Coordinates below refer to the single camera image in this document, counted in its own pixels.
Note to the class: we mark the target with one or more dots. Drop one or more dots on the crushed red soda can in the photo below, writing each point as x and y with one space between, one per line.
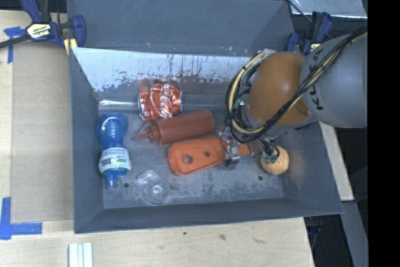
161 100

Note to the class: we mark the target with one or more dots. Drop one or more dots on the red-brown squeeze bottle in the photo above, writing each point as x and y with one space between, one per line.
184 126

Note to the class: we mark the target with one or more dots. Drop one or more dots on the clear glass thing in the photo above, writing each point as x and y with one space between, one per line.
154 189

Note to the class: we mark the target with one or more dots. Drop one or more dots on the pale wood flat board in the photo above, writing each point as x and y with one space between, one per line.
40 134

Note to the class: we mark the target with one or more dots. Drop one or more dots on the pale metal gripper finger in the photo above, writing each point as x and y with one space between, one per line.
232 155
227 138

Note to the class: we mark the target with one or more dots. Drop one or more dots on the orange flat plastic tool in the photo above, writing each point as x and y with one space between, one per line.
193 156

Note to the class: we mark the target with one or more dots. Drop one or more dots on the blue plastic bottle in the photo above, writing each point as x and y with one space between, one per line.
112 140

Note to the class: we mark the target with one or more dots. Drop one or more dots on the grey metal bin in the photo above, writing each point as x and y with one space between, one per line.
175 22

